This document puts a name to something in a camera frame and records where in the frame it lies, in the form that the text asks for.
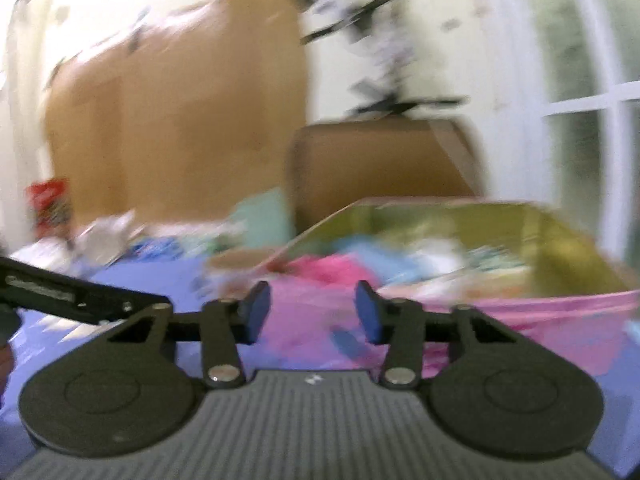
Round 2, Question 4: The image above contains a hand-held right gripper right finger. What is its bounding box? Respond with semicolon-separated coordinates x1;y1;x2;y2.
352;280;522;389

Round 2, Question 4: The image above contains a round cookie tin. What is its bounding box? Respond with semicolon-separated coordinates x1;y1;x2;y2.
207;247;283;286

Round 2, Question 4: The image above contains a white framed window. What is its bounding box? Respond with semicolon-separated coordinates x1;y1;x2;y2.
492;0;640;266

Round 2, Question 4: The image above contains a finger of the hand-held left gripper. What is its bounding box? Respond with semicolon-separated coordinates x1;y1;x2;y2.
97;287;172;327

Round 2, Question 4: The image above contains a red snack box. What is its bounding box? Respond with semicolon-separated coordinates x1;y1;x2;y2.
26;177;73;236

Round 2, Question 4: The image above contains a blue tablecloth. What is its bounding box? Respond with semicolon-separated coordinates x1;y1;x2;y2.
0;255;640;466

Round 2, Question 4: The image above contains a pink fuzzy sock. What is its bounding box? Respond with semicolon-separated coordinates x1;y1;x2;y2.
292;254;378;288

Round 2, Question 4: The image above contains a pink tin box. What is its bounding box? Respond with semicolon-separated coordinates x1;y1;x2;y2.
260;197;640;376

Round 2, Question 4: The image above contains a light blue soft cloth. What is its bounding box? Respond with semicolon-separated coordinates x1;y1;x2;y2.
350;245;451;283

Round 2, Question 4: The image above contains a black white rack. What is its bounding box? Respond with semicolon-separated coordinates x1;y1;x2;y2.
277;0;471;118

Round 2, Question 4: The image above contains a teal plastic mug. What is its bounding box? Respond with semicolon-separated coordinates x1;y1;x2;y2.
227;187;293;251

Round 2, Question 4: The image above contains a wood pattern board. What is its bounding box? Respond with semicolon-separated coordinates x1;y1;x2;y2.
42;0;311;223

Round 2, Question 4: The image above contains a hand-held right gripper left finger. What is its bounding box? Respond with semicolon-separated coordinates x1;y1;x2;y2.
107;280;273;391

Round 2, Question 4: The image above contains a clear glass jar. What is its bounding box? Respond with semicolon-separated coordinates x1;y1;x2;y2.
75;210;148;267

